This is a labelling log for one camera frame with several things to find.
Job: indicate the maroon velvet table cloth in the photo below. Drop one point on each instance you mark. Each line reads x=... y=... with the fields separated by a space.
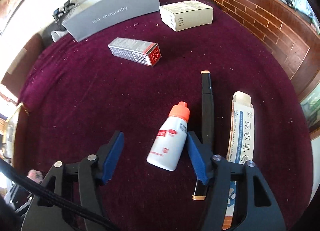
x=78 y=94

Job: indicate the brown wooden cabinet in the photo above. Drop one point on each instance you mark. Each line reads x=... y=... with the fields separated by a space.
x=290 y=39

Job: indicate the long white ointment box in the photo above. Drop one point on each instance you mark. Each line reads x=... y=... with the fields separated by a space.
x=241 y=140

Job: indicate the grey red striped carton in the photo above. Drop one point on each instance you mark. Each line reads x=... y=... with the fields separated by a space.
x=142 y=52

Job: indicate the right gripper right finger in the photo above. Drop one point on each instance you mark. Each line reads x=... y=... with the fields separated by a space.
x=200 y=156

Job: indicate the white dropper bottle orange cap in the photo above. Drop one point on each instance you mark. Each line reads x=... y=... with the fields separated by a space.
x=170 y=139

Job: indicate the white plastic bag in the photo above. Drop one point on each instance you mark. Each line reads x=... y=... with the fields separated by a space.
x=56 y=35

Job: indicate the small cream cardboard box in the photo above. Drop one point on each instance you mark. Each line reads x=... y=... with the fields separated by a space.
x=185 y=15

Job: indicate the black marker peach caps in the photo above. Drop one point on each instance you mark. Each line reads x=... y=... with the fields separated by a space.
x=200 y=191

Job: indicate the pink fluffy ball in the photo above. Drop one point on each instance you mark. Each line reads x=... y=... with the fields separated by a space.
x=35 y=176

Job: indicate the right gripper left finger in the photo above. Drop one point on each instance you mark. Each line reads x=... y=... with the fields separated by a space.
x=108 y=157

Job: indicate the grey shoe box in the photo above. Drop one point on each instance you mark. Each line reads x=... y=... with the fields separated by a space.
x=92 y=16

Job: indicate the black camera clamps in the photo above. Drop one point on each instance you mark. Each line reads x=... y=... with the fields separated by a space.
x=59 y=12

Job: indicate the white gold tray box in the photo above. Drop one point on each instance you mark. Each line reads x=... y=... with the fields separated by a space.
x=13 y=137

